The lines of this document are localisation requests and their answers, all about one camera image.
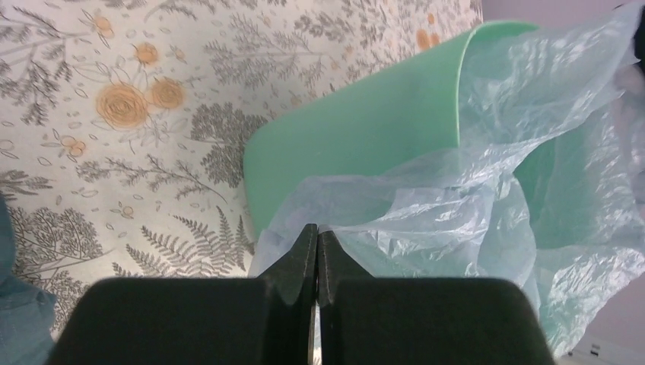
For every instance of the floral patterned table mat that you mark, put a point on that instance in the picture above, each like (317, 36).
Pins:
(123, 122)

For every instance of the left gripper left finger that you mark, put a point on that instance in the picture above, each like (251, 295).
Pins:
(263, 320)

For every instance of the light blue plastic trash bag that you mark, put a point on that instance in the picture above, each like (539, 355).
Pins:
(543, 198)

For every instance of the blue-grey cloth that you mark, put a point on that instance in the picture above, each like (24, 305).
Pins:
(26, 310)

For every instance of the green plastic trash bin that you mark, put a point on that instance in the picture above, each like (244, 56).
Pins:
(402, 112)

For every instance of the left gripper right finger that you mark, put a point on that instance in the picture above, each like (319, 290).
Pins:
(369, 320)

